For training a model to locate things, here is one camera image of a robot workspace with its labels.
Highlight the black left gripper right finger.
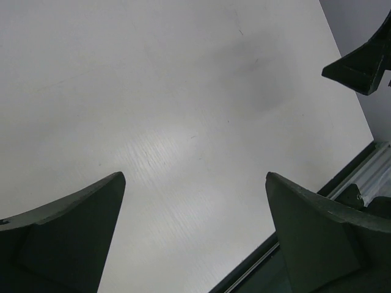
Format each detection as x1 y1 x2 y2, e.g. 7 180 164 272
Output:
266 172 390 292

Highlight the aluminium front frame rail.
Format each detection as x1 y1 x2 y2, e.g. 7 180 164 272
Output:
211 142 390 292

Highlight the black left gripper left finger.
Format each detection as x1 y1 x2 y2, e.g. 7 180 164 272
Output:
1 172 126 292

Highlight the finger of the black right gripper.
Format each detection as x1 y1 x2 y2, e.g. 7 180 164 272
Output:
321 9 390 96

